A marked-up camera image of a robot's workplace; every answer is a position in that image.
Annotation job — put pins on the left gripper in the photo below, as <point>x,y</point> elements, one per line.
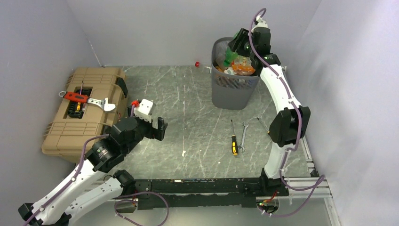
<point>155,133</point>

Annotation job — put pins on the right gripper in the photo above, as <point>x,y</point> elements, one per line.
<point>235,45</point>

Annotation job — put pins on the green plastic bottle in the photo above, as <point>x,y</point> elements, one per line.
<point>230,57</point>

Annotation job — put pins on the orange bottle pack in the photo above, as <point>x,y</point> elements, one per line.
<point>242,65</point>

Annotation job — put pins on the grey mesh waste bin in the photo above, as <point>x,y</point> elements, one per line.
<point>231,92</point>

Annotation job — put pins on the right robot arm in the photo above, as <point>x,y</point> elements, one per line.
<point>291,120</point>

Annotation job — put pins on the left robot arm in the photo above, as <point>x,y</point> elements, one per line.
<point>68,201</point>

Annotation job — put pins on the clear bottle red cap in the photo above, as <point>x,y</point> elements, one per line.
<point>203,68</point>

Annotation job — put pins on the silver combination spanner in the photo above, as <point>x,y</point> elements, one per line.
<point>241,147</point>

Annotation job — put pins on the tan plastic toolbox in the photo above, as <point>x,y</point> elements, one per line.
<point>75,123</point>

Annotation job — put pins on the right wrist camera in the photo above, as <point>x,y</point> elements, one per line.
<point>260,22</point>

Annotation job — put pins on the red handled adjustable wrench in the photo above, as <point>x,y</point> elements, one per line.
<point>102,103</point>

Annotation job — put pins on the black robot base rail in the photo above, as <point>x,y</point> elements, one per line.
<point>206,192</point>

